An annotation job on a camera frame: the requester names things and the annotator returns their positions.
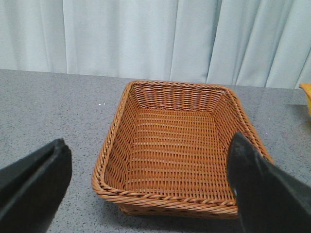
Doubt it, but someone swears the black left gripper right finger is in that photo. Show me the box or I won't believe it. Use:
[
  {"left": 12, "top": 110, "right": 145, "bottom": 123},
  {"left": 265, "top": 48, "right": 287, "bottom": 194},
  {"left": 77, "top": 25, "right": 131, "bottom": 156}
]
[{"left": 226, "top": 132, "right": 311, "bottom": 233}]

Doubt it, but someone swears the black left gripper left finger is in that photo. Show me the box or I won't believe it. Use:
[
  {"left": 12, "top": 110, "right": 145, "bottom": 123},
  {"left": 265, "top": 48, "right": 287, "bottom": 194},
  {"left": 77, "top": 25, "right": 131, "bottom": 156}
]
[{"left": 0, "top": 139, "right": 72, "bottom": 233}]

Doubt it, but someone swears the brown wicker basket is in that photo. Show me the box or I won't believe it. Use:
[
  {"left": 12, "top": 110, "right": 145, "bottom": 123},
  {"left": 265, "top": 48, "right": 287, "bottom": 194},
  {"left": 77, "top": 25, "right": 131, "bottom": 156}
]
[{"left": 91, "top": 81, "right": 272, "bottom": 219}]

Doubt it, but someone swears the yellow woven basket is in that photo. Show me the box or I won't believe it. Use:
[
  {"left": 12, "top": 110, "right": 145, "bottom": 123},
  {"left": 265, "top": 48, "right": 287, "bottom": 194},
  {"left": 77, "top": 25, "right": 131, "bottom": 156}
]
[{"left": 299, "top": 83, "right": 311, "bottom": 115}]

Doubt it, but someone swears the white curtain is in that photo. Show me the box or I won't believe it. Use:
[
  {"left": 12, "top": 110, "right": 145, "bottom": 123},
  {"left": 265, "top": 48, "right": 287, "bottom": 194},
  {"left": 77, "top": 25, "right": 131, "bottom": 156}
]
[{"left": 0, "top": 0, "right": 311, "bottom": 89}]

